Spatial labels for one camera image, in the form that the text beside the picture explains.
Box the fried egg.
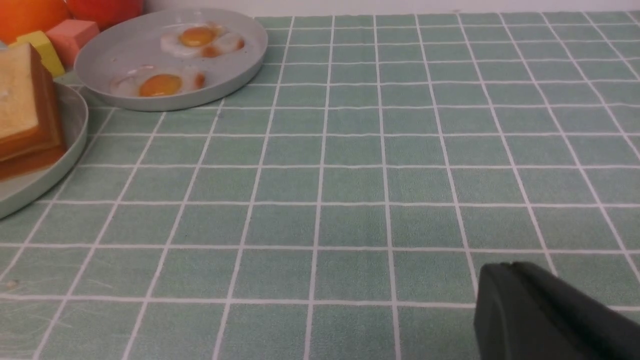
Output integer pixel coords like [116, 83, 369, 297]
[160, 22, 245, 59]
[109, 65, 207, 98]

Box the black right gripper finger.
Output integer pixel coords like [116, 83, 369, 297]
[473, 261, 640, 360]

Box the pink foam cube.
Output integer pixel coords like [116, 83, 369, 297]
[45, 19, 99, 69]

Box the fried egg front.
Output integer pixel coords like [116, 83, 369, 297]
[109, 65, 207, 98]

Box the green checked tablecloth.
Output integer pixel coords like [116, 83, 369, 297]
[1, 11, 640, 360]

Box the toast slice bottom sandwich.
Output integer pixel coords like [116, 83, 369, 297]
[0, 144, 67, 182]

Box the red apple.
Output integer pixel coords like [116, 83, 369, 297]
[66, 0, 145, 31]

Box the orange fruit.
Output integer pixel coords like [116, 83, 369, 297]
[0, 0, 71, 44]

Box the fried egg rear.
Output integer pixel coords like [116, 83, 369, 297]
[160, 22, 245, 59]

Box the yellow foam cube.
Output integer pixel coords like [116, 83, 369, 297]
[7, 30, 66, 78]

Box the light green centre plate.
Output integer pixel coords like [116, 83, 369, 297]
[0, 82, 90, 219]

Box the grey plate with eggs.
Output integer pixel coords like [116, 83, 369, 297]
[74, 7, 269, 112]

